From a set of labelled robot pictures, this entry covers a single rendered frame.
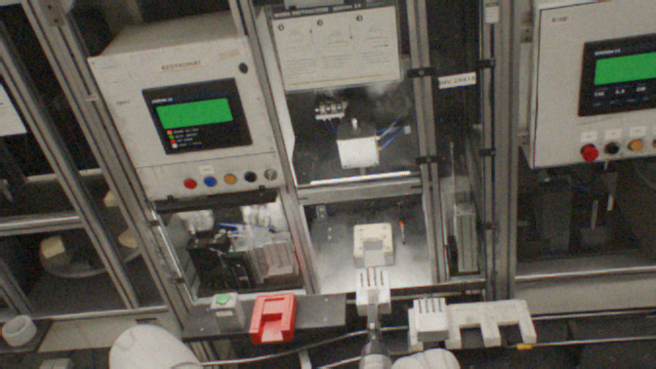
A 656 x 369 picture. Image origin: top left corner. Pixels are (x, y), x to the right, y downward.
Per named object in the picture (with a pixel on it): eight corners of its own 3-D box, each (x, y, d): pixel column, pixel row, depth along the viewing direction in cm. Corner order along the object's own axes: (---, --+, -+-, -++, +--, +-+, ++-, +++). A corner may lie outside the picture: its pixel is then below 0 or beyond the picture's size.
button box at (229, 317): (220, 333, 191) (209, 307, 184) (224, 313, 197) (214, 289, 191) (243, 331, 190) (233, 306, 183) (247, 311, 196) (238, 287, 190)
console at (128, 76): (146, 207, 174) (82, 63, 148) (172, 153, 197) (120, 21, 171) (285, 191, 169) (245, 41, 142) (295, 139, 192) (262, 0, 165)
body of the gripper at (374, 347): (391, 372, 158) (389, 344, 166) (388, 351, 153) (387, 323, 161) (363, 373, 159) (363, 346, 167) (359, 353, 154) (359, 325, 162)
